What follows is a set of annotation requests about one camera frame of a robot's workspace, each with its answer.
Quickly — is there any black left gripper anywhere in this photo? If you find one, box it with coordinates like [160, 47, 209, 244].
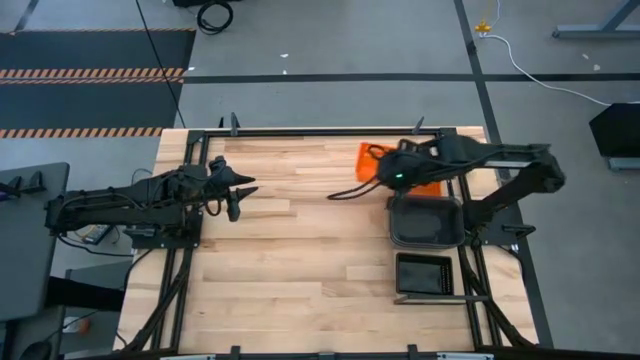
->
[206, 155, 261, 204]

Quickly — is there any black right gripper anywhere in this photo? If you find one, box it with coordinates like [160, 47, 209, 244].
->
[375, 143, 442, 193]

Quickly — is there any grey translucent plastic bin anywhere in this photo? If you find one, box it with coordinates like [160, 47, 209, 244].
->
[388, 194, 467, 251]

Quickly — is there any black slotted plastic basket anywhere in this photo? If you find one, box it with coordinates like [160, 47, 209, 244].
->
[395, 252, 455, 297]

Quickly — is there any black power supply box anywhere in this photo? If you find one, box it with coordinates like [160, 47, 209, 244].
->
[82, 223, 114, 247]

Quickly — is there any black hazard-striped floor mat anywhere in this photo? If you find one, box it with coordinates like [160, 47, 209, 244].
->
[0, 28, 197, 140]

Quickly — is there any black desk clamp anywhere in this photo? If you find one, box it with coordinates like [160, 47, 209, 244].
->
[7, 170, 47, 196]

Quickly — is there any orange and white bottle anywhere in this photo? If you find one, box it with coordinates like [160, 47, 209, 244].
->
[62, 315, 93, 336]

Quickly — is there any grey desk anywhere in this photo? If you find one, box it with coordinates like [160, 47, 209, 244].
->
[0, 161, 71, 322]

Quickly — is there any grey metal table leg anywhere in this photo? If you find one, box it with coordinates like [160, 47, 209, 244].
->
[552, 0, 640, 41]

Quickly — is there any black computer mouse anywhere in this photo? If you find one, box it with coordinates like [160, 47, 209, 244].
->
[19, 340, 53, 360]

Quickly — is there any black aluminium table frame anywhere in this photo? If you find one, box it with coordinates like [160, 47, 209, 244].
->
[117, 112, 539, 360]

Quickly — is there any long black floor cable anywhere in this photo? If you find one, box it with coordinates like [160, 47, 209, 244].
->
[134, 0, 188, 129]

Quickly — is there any coiled black cable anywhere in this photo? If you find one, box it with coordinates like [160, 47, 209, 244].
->
[196, 1, 235, 36]

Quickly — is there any white floor cable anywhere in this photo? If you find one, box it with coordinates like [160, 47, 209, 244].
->
[483, 33, 614, 108]

